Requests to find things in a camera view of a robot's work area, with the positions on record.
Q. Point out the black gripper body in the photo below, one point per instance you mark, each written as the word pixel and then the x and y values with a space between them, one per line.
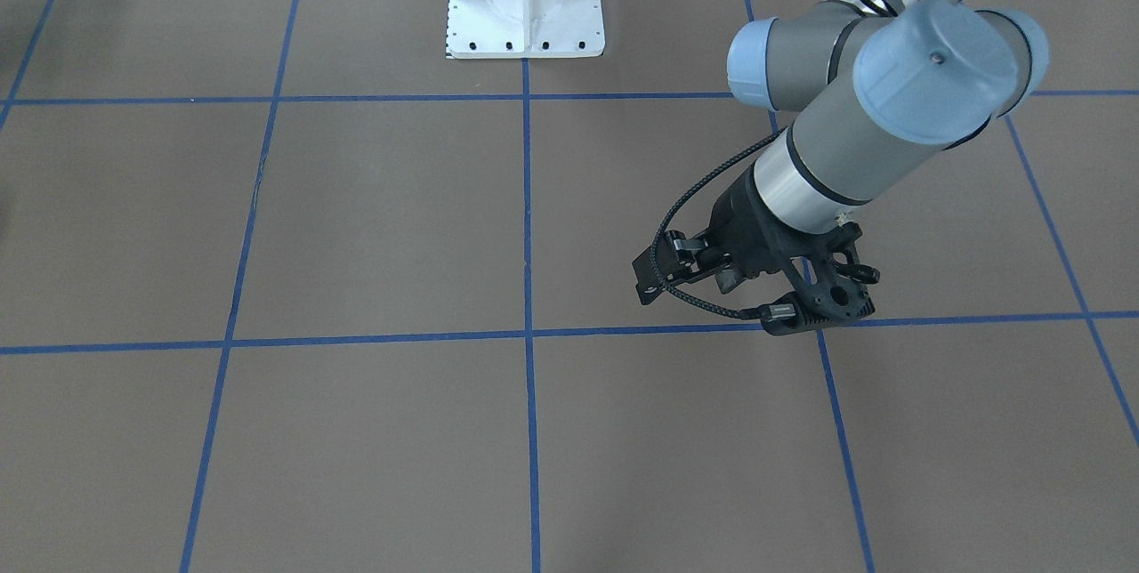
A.
pixel 746 230

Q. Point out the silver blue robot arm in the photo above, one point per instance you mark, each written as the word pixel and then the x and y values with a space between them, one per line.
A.
pixel 877 87

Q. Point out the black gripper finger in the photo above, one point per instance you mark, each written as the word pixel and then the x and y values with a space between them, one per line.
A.
pixel 674 267
pixel 680 246

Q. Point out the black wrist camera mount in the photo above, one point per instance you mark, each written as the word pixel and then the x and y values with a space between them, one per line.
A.
pixel 830 285

